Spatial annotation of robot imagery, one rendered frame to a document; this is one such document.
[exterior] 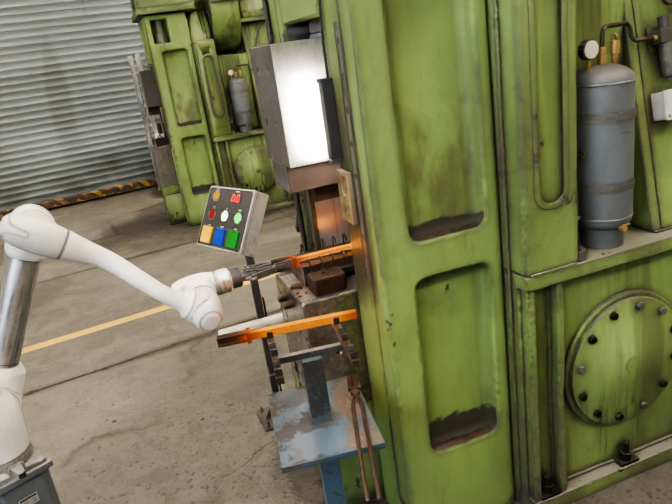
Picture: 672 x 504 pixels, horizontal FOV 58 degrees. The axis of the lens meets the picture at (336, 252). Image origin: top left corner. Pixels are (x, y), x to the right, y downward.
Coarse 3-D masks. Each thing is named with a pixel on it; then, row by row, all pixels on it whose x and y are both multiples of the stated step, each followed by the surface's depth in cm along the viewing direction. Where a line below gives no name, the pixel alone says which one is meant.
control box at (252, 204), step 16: (224, 192) 273; (240, 192) 265; (256, 192) 258; (208, 208) 279; (224, 208) 270; (240, 208) 262; (256, 208) 260; (208, 224) 276; (224, 224) 268; (240, 224) 260; (256, 224) 261; (224, 240) 266; (240, 240) 258; (256, 240) 262
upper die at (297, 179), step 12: (276, 168) 222; (288, 168) 208; (300, 168) 210; (312, 168) 211; (324, 168) 213; (336, 168) 215; (276, 180) 227; (288, 180) 210; (300, 180) 211; (312, 180) 213; (324, 180) 214; (336, 180) 216
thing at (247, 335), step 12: (336, 312) 192; (348, 312) 191; (288, 324) 189; (300, 324) 188; (312, 324) 189; (324, 324) 190; (228, 336) 186; (240, 336) 187; (252, 336) 186; (264, 336) 187
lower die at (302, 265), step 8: (320, 248) 242; (328, 248) 237; (296, 256) 234; (328, 256) 228; (336, 256) 226; (352, 256) 226; (304, 264) 223; (312, 264) 222; (320, 264) 222; (328, 264) 223; (336, 264) 224; (296, 272) 232; (304, 272) 221; (352, 272) 227; (304, 280) 222
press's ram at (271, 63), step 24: (264, 48) 198; (288, 48) 193; (312, 48) 196; (264, 72) 205; (288, 72) 195; (312, 72) 198; (264, 96) 213; (288, 96) 197; (312, 96) 200; (264, 120) 222; (288, 120) 199; (312, 120) 202; (288, 144) 201; (312, 144) 204
